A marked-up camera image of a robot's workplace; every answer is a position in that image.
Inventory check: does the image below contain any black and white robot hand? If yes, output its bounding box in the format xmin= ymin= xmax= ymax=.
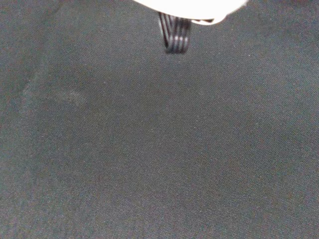
xmin=132 ymin=0 xmax=250 ymax=55

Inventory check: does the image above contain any black cloth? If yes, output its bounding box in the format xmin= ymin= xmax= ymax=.
xmin=0 ymin=0 xmax=319 ymax=239

